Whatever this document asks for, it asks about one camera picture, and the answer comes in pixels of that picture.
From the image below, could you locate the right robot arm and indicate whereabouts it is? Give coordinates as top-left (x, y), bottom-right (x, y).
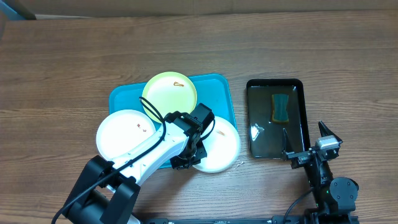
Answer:
top-left (282, 121), bottom-right (359, 223)

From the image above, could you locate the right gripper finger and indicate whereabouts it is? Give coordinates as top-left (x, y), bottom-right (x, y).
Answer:
top-left (318, 121), bottom-right (335, 137)
top-left (281, 128), bottom-right (294, 161)

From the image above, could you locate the white plate with red stain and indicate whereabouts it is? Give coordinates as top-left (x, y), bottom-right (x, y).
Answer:
top-left (96, 110), bottom-right (156, 161)

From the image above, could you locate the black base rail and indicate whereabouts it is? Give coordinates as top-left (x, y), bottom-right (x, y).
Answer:
top-left (141, 215), bottom-right (359, 224)

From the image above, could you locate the green yellow sponge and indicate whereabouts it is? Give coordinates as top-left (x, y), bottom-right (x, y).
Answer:
top-left (271, 94), bottom-right (289, 123)

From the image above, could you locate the dark corner object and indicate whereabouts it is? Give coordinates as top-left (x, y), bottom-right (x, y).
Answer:
top-left (1, 0), bottom-right (36, 21)

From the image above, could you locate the yellow-green plate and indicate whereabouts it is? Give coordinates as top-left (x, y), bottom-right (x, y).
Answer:
top-left (142, 72), bottom-right (198, 118)

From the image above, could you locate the teal plastic tray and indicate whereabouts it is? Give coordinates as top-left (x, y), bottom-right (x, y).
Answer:
top-left (108, 73), bottom-right (238, 170)

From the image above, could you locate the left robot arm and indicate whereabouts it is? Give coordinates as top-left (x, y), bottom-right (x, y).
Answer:
top-left (52, 98), bottom-right (215, 223)

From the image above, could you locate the white plate with orange stain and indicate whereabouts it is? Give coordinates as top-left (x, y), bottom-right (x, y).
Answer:
top-left (193, 116), bottom-right (241, 173)

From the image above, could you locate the black water tray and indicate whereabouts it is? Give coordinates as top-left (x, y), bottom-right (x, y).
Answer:
top-left (246, 78), bottom-right (310, 159)

